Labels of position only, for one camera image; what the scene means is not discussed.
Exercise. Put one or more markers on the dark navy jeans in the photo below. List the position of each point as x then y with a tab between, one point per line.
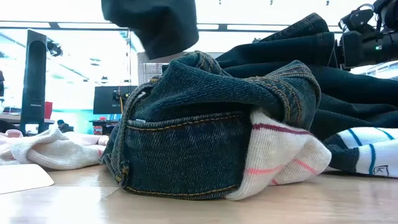
342	93

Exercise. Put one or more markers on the white sock with blue stripes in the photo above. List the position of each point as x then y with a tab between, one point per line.
379	155

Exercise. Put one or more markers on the cream sock with pink stripes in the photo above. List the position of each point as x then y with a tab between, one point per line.
56	149
273	149

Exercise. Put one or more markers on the blue denim jeans yellow stitching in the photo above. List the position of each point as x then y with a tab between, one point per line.
186	149

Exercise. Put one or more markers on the dark teal garment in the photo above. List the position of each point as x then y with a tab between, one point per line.
155	25

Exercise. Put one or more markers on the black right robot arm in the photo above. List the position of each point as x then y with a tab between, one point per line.
393	18

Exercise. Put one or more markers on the small black overhead device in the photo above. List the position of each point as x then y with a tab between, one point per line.
256	40

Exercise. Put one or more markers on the white perforated plastic basket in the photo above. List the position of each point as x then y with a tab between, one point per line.
149	73

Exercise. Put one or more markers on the black monitor screen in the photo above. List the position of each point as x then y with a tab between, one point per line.
105	99

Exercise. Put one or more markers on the person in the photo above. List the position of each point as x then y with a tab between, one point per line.
64	127

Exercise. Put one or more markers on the black ceiling spotlight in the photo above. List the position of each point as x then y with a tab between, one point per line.
54	49

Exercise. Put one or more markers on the red box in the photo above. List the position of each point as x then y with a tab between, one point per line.
48	110

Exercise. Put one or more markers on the tall black column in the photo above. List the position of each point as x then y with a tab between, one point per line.
33	81

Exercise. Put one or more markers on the wooden workbench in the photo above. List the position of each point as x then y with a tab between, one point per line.
9	118

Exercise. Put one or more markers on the pale pink cloth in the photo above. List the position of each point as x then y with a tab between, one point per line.
12	133

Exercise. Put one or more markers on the white paper card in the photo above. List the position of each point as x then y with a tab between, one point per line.
21	179

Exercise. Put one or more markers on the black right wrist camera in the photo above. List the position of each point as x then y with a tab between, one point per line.
357	20

